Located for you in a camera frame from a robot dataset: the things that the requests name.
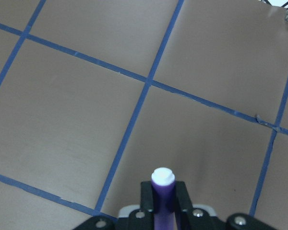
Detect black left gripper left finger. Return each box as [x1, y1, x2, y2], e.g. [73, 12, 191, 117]
[75, 181, 158, 230]

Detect purple pen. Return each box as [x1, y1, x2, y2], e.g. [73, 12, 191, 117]
[151, 167, 175, 230]

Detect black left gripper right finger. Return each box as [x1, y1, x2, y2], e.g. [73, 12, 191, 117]
[175, 181, 273, 230]

